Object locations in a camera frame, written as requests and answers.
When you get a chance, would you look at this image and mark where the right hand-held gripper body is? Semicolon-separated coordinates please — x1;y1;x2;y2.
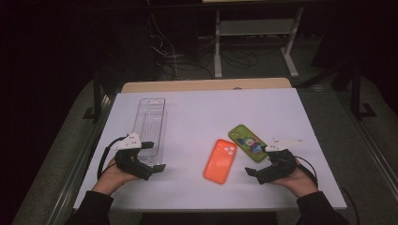
256;137;304;186

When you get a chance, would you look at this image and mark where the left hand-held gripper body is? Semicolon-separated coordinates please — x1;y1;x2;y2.
113;132;155;182

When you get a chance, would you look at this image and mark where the clear plastic tray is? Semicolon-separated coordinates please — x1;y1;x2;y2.
131;97;167;167

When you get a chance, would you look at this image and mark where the orange phone case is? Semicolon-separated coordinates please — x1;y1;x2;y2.
203;139;238;186

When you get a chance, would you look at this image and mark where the green cartoon phone case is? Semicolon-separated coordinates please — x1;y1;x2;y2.
227;124;269;164

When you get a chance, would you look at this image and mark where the person's right hand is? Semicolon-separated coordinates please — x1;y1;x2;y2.
270;158;318;199

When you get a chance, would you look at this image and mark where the person's left hand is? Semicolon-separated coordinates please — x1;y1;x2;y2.
91;157;140;197

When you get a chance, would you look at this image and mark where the black metal stand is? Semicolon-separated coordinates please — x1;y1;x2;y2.
82;71;105;122
349;60;378;121

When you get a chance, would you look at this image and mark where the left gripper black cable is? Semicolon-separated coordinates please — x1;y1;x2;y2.
97;136;128;181

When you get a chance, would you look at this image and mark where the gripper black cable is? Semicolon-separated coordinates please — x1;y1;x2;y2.
97;136;128;181
294;155;319;189

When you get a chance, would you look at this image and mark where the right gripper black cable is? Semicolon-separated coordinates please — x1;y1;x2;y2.
294;155;319;189

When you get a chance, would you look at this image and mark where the aluminium frame rail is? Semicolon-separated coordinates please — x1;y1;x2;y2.
46;93;117;225
336;92;398;196

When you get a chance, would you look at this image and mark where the black cable beside table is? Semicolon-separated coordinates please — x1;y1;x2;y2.
340;186;361;225

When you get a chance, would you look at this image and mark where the bundle of floor cables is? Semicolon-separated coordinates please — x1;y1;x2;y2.
145;8;217;81

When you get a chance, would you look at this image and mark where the white metal desk frame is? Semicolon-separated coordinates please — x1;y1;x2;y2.
214;6;305;79

